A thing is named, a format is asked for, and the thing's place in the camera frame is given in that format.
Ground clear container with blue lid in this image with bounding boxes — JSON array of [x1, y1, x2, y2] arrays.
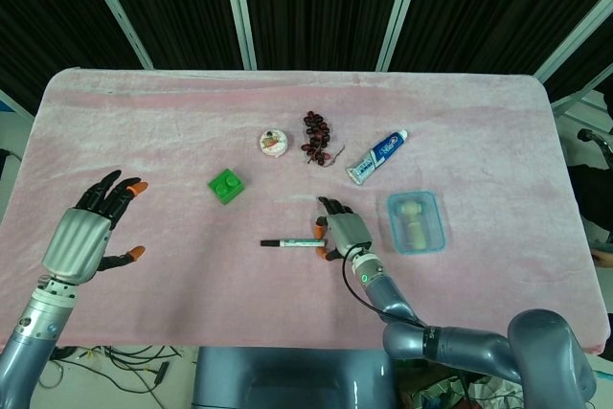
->
[[386, 190, 448, 257]]

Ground beige rounded toy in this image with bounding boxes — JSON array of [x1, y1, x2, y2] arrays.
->
[[398, 200, 431, 250]]

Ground dark red grape bunch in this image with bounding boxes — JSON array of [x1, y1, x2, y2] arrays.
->
[[300, 110, 347, 169]]

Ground pink plush table cloth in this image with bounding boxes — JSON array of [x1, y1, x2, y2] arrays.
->
[[0, 66, 605, 355]]

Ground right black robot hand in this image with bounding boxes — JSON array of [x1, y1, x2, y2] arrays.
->
[[313, 195, 375, 262]]

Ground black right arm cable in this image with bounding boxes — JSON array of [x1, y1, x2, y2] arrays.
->
[[341, 244, 428, 329]]

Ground black pleated curtain panel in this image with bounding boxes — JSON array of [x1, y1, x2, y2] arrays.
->
[[388, 0, 613, 76], [90, 0, 246, 70], [0, 0, 145, 116], [246, 0, 409, 71]]

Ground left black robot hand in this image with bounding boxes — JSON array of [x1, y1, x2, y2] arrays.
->
[[41, 169, 148, 284]]

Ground white frame post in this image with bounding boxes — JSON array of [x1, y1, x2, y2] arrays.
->
[[220, 0, 259, 70], [534, 0, 613, 82], [376, 0, 428, 72], [74, 0, 155, 70]]

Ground blue white toothpaste tube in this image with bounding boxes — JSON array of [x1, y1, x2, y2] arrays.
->
[[345, 128, 410, 187]]

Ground green toy building block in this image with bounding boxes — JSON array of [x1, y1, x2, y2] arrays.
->
[[207, 168, 247, 206]]

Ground crumpled paper pile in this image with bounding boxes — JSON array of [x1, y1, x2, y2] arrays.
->
[[397, 364, 526, 409]]

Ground tangled floor cables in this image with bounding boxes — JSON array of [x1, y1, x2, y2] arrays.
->
[[36, 344, 186, 409]]

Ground green and white marker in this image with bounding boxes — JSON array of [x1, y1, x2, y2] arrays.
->
[[279, 236, 329, 250]]

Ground small round white container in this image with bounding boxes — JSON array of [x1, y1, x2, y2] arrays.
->
[[259, 127, 290, 160]]

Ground grey robot torso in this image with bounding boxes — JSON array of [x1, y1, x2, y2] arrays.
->
[[191, 345, 399, 409]]

